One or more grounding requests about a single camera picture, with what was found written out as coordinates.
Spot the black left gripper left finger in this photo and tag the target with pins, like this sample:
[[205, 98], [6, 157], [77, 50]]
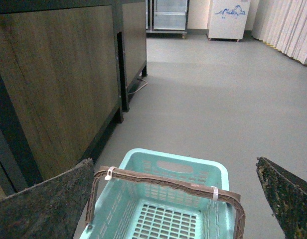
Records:
[[48, 210]]

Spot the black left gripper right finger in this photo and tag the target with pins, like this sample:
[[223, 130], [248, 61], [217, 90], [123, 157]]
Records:
[[286, 194]]

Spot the brown basket handle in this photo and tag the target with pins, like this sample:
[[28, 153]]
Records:
[[198, 190]]

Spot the light blue plastic basket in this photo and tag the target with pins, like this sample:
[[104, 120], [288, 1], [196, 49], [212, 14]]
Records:
[[128, 210]]

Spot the white zip tie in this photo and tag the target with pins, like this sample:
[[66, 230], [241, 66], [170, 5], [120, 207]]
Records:
[[215, 193], [109, 174]]

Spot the wooden display counter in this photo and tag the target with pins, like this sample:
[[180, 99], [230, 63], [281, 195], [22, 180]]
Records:
[[132, 46], [59, 85]]

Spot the white folded partition panels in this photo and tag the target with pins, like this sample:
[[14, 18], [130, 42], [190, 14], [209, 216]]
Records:
[[282, 24]]

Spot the white chest freezer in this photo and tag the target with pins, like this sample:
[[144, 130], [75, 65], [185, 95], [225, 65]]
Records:
[[227, 19]]

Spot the glass door refrigerator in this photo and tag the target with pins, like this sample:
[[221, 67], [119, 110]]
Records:
[[167, 17]]

